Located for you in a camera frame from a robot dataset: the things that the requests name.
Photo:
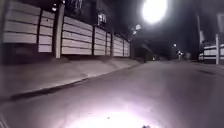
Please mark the pale slatted fence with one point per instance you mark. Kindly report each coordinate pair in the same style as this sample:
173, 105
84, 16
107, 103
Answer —
75, 36

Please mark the grey asphalt road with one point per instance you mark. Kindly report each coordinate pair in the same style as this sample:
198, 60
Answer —
140, 90

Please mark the building with lit window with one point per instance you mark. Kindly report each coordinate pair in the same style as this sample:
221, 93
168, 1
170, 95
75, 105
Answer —
101, 18

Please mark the bright street lamp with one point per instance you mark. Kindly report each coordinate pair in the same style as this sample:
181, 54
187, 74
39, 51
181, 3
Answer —
154, 9

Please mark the sloped grey pavement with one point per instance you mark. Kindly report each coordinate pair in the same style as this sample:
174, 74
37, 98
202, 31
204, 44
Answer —
50, 75

